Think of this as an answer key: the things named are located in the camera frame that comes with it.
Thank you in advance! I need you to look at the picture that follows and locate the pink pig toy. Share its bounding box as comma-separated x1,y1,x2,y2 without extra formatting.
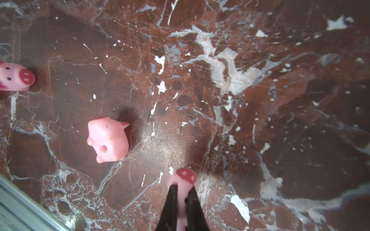
1,61,35,91
87,116,129,163
167,167,197,231

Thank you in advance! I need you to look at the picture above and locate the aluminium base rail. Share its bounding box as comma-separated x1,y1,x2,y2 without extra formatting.
1,175,70,231

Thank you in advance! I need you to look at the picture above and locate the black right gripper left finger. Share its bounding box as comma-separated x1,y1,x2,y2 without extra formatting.
155,184,178,231

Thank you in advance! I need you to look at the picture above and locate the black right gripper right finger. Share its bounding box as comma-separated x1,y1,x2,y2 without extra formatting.
186,187,210,231

